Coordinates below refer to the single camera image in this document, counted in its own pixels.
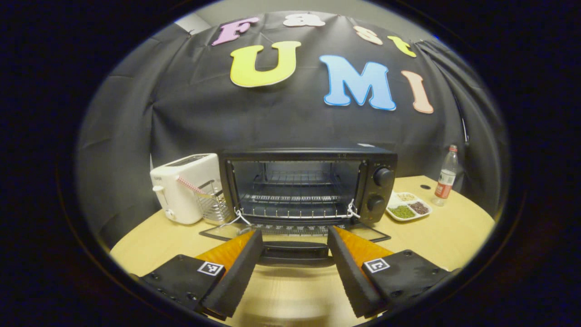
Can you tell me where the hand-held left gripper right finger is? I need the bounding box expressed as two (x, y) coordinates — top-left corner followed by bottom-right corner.
(327, 226), (459, 318)

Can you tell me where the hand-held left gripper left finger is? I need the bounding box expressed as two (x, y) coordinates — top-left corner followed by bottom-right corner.
(129, 228), (265, 318)

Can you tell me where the black electric oven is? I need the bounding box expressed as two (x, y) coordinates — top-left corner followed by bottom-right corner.
(200, 146), (399, 267)

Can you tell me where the white divided snack dish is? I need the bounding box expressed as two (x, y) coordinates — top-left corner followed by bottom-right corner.
(386, 191), (433, 222)

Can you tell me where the white toaster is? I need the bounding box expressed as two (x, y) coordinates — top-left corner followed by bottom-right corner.
(150, 154), (223, 225)

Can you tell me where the clear bottle with red label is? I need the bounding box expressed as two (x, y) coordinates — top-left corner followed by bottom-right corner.
(431, 144), (459, 207)

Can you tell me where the black backdrop cloth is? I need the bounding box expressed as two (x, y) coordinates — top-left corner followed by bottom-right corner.
(77, 11), (509, 248)

